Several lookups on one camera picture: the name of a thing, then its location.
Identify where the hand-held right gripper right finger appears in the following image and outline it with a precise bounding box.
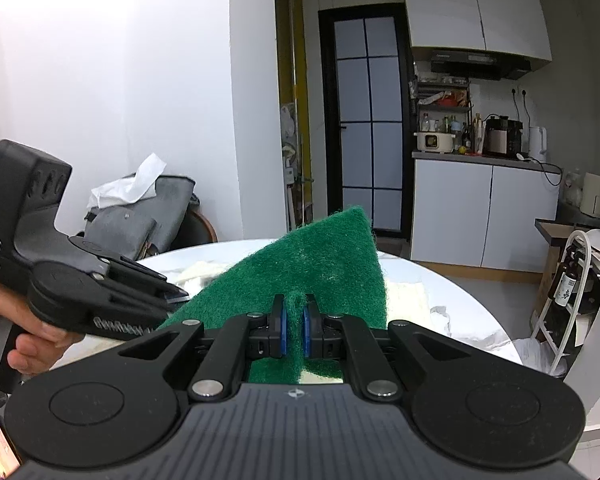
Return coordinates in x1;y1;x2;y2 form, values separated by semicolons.
302;294;481;403

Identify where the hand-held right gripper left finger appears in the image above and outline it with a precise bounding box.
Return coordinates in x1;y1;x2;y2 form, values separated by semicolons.
112;294;287;403

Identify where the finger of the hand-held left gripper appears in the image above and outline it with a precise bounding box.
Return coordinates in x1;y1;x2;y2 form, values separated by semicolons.
105;265;191;311
70;236;169;284

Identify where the green scouring pad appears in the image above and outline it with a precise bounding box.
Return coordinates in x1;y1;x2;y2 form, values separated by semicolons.
152;205;388;386

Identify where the person's left hand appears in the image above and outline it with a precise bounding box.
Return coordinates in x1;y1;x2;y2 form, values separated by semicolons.
0;280;87;376

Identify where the grey backpack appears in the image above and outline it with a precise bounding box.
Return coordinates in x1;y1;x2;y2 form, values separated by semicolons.
82;175;201;256

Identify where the white tissue paper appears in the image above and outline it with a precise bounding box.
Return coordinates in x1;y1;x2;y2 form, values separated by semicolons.
87;152;168;210

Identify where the brown round chair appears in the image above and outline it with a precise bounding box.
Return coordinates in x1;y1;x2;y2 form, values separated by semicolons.
180;207;218;251

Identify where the cream knitted cloth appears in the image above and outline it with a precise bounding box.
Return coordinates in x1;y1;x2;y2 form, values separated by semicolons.
55;260;453;361

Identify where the white lower kitchen cabinet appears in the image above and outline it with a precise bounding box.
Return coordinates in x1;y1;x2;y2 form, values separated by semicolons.
411;152;563;273

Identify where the black framed glass door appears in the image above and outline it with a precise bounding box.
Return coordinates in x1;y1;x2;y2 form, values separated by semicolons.
319;4;413;238

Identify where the white electric cooking pot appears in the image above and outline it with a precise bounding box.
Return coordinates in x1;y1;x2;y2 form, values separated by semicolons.
414;131;455;155

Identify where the white plastic bag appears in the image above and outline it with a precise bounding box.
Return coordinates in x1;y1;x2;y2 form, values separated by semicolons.
510;337;568;378

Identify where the yellow vertical pipe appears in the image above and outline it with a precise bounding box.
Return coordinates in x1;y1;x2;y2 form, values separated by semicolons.
275;0;313;231

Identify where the row of condiment bottles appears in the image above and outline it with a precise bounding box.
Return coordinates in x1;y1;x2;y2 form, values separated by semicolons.
420;112;485;156

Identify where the brown glass bottle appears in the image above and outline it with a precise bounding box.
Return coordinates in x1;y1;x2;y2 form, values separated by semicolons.
552;247;581;306

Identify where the cardboard box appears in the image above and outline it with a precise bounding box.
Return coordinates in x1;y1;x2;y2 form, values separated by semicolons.
534;217;600;321

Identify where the metal kitchen shelf rack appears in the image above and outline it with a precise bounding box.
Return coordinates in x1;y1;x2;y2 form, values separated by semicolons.
407;75;473;133

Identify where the black kitchen appliance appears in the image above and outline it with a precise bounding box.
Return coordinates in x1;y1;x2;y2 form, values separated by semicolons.
482;116;524;158

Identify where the white tube rack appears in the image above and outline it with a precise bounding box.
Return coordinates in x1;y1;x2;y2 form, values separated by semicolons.
530;230;593;376

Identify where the white electric kettle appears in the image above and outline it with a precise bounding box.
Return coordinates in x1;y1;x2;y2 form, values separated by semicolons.
527;126;548;162

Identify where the black range hood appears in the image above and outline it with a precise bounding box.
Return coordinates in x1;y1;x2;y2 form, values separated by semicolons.
430;49;531;81

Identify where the cream countertop appliance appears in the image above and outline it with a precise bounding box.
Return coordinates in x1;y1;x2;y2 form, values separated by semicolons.
580;172;600;218

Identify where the white upper cabinet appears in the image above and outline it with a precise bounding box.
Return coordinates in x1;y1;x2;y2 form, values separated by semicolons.
397;0;553;66

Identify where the black power cable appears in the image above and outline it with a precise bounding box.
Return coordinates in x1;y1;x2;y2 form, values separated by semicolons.
522;157;563;188

